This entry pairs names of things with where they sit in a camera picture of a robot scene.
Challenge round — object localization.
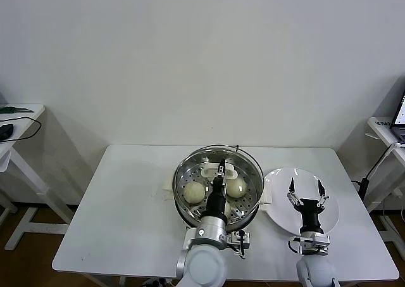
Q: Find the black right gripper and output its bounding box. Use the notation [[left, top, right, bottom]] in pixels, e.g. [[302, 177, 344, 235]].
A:
[[286, 177, 330, 234]]

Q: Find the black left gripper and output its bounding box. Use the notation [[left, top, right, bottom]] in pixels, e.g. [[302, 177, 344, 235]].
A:
[[205, 160, 228, 220]]

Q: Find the glass lid with cream handle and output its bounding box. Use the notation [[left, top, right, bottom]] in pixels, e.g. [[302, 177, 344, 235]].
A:
[[173, 144, 265, 227]]

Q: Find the stainless steel steamer basket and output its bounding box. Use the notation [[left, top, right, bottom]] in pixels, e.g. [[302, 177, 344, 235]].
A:
[[172, 146, 264, 233]]

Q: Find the white round plate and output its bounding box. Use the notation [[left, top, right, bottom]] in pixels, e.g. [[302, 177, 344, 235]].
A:
[[261, 167, 340, 237]]

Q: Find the white electric cooker base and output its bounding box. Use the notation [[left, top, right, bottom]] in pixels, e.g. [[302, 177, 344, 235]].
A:
[[161, 172, 273, 237]]

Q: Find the open laptop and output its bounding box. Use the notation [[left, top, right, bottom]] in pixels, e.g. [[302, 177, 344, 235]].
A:
[[389, 90, 405, 142]]

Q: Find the white floor power strip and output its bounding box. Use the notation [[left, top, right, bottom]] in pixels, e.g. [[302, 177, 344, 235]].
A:
[[142, 277, 177, 287]]

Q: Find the black computer mouse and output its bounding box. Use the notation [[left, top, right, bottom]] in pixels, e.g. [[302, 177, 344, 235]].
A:
[[0, 124, 15, 141]]

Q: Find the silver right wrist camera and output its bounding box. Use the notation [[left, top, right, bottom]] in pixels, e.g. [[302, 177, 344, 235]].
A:
[[287, 233, 330, 257]]

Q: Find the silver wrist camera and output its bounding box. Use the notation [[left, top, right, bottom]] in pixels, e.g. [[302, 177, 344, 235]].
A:
[[287, 233, 330, 257], [227, 229, 252, 256]]

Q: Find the black laptop power cable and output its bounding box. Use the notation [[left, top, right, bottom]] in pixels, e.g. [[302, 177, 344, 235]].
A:
[[351, 143, 400, 205]]

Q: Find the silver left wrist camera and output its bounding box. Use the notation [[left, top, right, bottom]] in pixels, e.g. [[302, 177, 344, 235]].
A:
[[227, 229, 252, 256]]

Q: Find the black looped cable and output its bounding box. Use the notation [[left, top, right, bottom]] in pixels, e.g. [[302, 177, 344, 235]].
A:
[[0, 116, 42, 144]]

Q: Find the white side table with cable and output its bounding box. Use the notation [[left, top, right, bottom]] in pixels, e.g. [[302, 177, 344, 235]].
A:
[[0, 104, 77, 252]]

